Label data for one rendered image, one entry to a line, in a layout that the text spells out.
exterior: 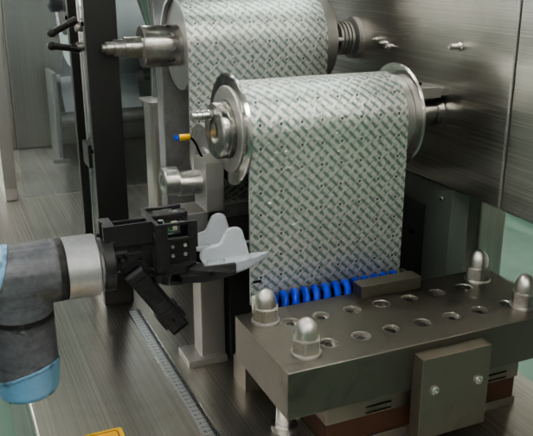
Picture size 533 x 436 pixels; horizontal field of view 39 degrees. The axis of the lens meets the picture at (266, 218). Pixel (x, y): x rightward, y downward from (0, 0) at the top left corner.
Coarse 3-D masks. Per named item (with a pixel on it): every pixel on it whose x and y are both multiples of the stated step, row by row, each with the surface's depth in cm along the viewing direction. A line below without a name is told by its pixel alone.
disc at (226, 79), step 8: (216, 80) 102; (224, 80) 99; (232, 80) 96; (216, 88) 102; (232, 88) 97; (240, 88) 95; (240, 96) 95; (240, 104) 95; (248, 112) 93; (248, 120) 93; (248, 128) 93; (248, 136) 94; (248, 144) 94; (248, 152) 94; (248, 160) 95; (240, 168) 98; (248, 168) 96; (224, 176) 104; (232, 176) 101; (240, 176) 98
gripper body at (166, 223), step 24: (144, 216) 93; (168, 216) 95; (120, 240) 90; (144, 240) 92; (168, 240) 91; (192, 240) 94; (120, 264) 92; (144, 264) 93; (168, 264) 92; (192, 264) 94
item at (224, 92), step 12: (216, 96) 102; (228, 96) 97; (408, 96) 104; (240, 108) 95; (408, 108) 104; (240, 120) 95; (408, 120) 104; (240, 132) 95; (408, 132) 105; (240, 144) 96; (408, 144) 107; (240, 156) 96; (228, 168) 101
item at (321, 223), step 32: (384, 160) 104; (256, 192) 97; (288, 192) 99; (320, 192) 101; (352, 192) 103; (384, 192) 106; (256, 224) 99; (288, 224) 101; (320, 224) 103; (352, 224) 105; (384, 224) 107; (288, 256) 102; (320, 256) 104; (352, 256) 107; (384, 256) 109; (256, 288) 102; (288, 288) 104
